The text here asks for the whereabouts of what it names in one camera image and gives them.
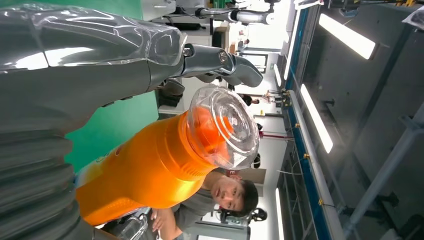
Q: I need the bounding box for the person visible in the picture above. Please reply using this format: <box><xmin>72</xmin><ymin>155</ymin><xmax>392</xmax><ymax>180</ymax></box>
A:
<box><xmin>150</xmin><ymin>170</ymin><xmax>259</xmax><ymax>240</ymax></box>

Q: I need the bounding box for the ceiling light panel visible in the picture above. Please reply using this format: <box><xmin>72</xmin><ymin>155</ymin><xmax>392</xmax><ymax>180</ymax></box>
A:
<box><xmin>299</xmin><ymin>84</ymin><xmax>334</xmax><ymax>155</ymax></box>
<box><xmin>317</xmin><ymin>13</ymin><xmax>377</xmax><ymax>61</ymax></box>
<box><xmin>274</xmin><ymin>187</ymin><xmax>286</xmax><ymax>240</ymax></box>

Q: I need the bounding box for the blue ceiling beam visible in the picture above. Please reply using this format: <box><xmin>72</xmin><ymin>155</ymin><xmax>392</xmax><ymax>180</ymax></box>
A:
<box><xmin>284</xmin><ymin>6</ymin><xmax>346</xmax><ymax>240</ymax></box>

